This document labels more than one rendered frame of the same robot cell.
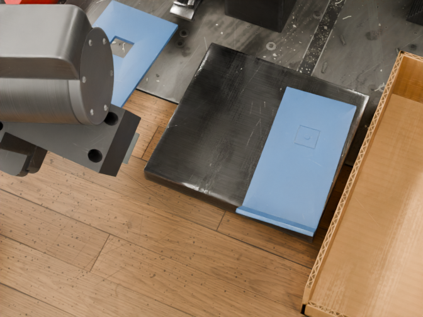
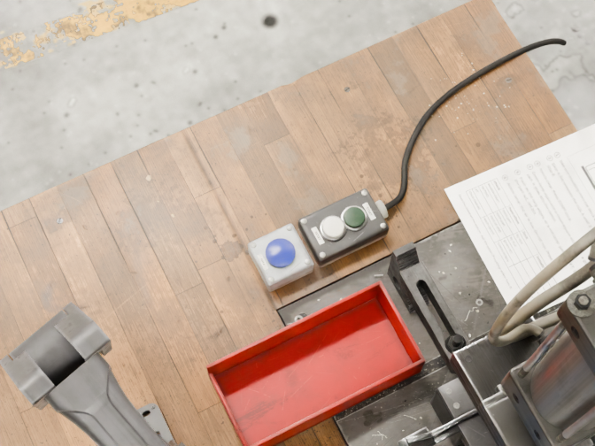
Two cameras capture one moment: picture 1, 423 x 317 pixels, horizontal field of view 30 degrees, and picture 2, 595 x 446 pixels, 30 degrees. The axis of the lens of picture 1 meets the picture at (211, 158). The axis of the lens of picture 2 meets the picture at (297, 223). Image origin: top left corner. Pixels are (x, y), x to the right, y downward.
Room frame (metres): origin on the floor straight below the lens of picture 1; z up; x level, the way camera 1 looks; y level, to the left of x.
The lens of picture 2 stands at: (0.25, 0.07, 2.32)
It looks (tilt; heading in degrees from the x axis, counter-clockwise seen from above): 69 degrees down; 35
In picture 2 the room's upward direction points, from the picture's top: 1 degrees clockwise
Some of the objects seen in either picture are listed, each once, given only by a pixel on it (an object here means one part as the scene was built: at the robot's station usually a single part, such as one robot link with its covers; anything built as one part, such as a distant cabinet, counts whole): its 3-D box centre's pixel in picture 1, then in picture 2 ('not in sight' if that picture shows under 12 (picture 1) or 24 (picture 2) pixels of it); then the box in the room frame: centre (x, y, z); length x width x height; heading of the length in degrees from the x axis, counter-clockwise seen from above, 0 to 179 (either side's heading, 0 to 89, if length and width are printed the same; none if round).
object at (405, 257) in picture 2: not in sight; (411, 278); (0.71, 0.20, 0.95); 0.06 x 0.03 x 0.09; 62
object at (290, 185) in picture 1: (298, 156); not in sight; (0.33, -0.08, 0.93); 0.15 x 0.07 x 0.03; 156
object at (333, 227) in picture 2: not in sight; (333, 228); (0.71, 0.33, 0.93); 0.03 x 0.03 x 0.02
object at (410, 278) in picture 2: not in sight; (436, 321); (0.67, 0.14, 0.95); 0.15 x 0.03 x 0.10; 62
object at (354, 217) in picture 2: not in sight; (353, 219); (0.74, 0.31, 0.93); 0.03 x 0.03 x 0.02
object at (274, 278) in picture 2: not in sight; (280, 260); (0.64, 0.36, 0.90); 0.07 x 0.07 x 0.06; 62
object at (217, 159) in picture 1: (259, 136); not in sight; (0.37, -0.05, 0.91); 0.17 x 0.16 x 0.02; 62
